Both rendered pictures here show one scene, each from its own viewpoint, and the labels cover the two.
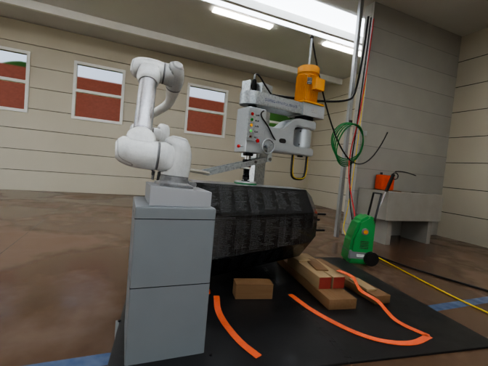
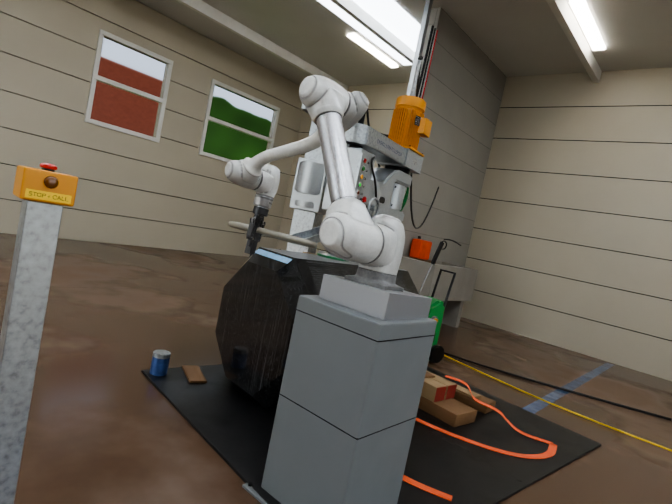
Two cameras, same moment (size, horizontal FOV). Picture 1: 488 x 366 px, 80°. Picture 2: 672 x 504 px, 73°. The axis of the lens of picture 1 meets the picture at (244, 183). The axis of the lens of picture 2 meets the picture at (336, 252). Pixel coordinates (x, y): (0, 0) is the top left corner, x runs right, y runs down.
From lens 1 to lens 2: 1.36 m
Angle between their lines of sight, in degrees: 27
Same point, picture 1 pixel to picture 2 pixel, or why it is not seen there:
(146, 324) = (361, 484)
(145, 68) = (334, 99)
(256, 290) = not seen: hidden behind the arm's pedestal
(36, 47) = not seen: outside the picture
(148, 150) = (375, 239)
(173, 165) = (393, 260)
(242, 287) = not seen: hidden behind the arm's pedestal
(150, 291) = (372, 438)
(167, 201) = (398, 313)
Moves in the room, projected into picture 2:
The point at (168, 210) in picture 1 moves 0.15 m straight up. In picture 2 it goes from (405, 327) to (414, 286)
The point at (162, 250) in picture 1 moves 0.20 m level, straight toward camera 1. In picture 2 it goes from (391, 382) to (436, 406)
